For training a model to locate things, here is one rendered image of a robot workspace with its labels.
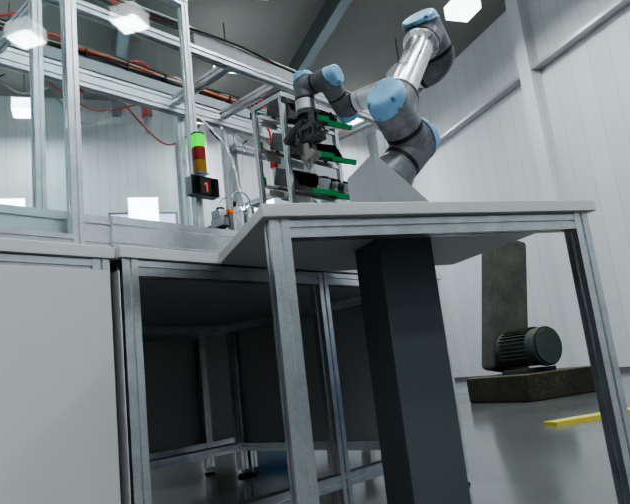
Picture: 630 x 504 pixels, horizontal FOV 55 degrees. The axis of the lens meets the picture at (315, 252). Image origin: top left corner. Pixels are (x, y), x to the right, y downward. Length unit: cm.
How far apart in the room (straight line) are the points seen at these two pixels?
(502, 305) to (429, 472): 582
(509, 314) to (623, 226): 364
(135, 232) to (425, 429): 91
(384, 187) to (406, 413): 59
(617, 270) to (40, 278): 978
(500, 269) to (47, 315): 640
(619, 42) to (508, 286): 488
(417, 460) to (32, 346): 94
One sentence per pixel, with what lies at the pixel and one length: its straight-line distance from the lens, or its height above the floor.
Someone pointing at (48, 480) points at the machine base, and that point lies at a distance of 148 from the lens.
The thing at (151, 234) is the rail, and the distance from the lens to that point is 173.
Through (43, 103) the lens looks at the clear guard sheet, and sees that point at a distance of 168.
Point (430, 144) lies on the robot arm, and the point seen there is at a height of 110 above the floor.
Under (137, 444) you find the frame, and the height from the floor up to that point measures 38.
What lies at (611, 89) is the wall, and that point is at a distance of 1089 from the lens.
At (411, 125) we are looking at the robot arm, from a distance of 176.
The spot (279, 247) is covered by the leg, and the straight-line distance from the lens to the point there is 130.
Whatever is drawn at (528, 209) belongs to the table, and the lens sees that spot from 161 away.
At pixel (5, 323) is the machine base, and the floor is 67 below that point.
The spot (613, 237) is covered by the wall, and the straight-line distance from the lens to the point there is 1069.
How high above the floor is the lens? 49
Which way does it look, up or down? 11 degrees up
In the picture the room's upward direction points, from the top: 7 degrees counter-clockwise
